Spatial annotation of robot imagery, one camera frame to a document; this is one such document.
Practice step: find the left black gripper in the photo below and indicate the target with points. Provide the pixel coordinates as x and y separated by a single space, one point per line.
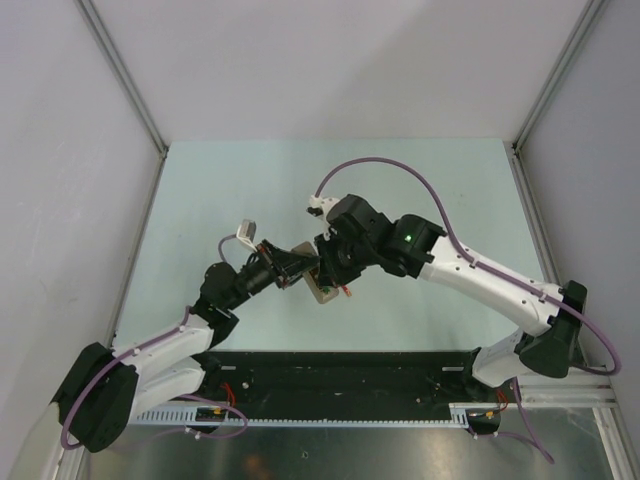
285 264

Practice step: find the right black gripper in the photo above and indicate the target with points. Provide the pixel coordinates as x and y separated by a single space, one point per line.
330 274

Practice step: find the white remote control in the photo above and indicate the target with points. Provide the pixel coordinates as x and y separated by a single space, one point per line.
312 277

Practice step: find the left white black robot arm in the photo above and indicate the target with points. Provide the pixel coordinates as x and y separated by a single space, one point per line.
106 388

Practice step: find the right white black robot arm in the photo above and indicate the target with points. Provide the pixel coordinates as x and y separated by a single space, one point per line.
355 236

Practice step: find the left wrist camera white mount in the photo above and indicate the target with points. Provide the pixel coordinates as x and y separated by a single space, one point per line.
245 234

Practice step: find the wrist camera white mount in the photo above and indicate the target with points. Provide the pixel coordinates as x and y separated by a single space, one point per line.
245 234
319 208

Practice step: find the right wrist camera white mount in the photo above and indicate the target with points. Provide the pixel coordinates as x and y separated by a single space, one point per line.
319 208

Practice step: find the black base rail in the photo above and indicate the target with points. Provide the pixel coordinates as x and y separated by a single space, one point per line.
344 387

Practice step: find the left aluminium frame post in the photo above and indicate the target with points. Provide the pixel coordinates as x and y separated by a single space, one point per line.
111 53

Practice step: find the aluminium frame post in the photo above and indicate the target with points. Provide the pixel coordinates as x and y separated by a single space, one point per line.
111 53
569 53

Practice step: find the right aluminium frame post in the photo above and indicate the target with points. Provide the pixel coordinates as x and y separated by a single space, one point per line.
569 53

